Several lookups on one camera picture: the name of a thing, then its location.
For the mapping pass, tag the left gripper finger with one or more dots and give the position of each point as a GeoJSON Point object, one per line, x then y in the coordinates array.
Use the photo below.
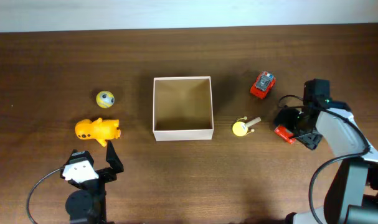
{"type": "Point", "coordinates": [113, 159]}
{"type": "Point", "coordinates": [79, 157]}

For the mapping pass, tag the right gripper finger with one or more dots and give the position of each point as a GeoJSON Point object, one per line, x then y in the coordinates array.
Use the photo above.
{"type": "Point", "coordinates": [288, 118]}
{"type": "Point", "coordinates": [310, 140]}

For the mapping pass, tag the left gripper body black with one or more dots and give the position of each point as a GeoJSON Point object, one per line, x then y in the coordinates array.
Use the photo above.
{"type": "Point", "coordinates": [105, 174]}

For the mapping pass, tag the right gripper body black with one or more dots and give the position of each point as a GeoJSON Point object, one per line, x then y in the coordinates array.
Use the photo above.
{"type": "Point", "coordinates": [306, 125]}

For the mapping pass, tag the red toy fire truck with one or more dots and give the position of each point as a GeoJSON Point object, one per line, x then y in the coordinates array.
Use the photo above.
{"type": "Point", "coordinates": [285, 134]}

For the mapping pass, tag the red toy police car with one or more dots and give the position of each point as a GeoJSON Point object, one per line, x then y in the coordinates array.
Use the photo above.
{"type": "Point", "coordinates": [263, 84]}

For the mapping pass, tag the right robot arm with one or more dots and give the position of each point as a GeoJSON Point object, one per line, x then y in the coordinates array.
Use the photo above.
{"type": "Point", "coordinates": [353, 194]}

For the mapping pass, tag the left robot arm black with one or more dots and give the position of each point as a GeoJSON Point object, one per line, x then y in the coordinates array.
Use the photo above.
{"type": "Point", "coordinates": [87, 205]}

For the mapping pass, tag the orange toy dog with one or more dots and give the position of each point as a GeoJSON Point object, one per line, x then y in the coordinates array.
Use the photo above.
{"type": "Point", "coordinates": [101, 130]}

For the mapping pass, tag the yellow wooden rattle drum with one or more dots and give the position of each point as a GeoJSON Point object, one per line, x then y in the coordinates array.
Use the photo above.
{"type": "Point", "coordinates": [243, 126]}

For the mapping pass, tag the yellow face ball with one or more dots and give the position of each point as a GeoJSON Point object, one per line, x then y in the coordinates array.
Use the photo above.
{"type": "Point", "coordinates": [105, 99]}

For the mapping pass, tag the white cardboard box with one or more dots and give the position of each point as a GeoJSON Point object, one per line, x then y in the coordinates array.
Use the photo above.
{"type": "Point", "coordinates": [182, 109]}

